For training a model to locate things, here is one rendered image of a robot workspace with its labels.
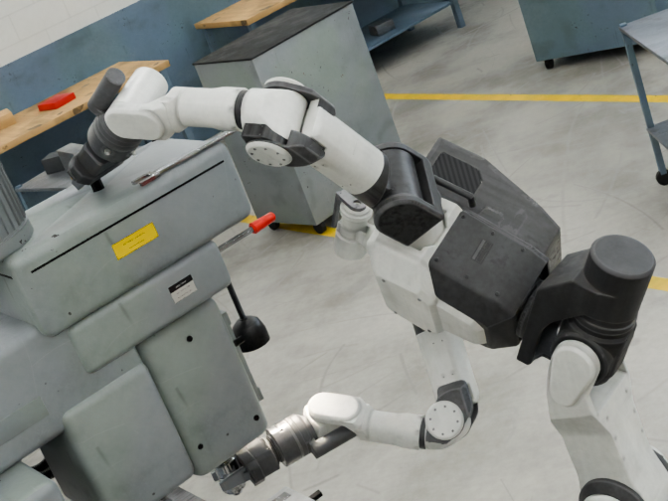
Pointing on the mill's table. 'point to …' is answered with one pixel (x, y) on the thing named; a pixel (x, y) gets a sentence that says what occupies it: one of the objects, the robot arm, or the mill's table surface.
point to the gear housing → (149, 306)
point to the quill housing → (204, 386)
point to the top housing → (118, 233)
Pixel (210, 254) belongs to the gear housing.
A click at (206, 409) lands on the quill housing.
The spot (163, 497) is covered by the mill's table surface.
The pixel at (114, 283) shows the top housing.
